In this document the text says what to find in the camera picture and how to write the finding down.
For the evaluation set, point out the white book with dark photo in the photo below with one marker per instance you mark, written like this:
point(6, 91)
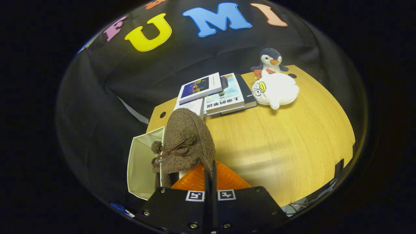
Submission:
point(198, 87)

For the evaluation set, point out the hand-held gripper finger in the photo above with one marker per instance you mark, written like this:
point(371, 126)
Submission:
point(207, 195)
point(214, 195)

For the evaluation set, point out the black book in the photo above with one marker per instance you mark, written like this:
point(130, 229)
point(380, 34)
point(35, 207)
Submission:
point(248, 96)

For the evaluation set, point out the black backdrop cloth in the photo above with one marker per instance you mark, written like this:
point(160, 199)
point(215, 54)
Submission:
point(130, 81)

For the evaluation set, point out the plain white book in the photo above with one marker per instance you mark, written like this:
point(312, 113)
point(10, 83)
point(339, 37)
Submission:
point(193, 105)

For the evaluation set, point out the brown fuzzy shoe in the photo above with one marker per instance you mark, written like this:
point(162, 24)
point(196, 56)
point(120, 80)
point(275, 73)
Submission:
point(188, 130)

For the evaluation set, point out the green fabric storage box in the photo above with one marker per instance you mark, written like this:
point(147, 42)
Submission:
point(139, 162)

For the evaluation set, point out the white plush toy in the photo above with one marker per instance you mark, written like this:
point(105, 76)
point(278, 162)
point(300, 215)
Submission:
point(279, 91)

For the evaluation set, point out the penguin plush toy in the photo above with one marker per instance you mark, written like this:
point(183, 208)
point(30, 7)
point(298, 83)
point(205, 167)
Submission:
point(269, 58)

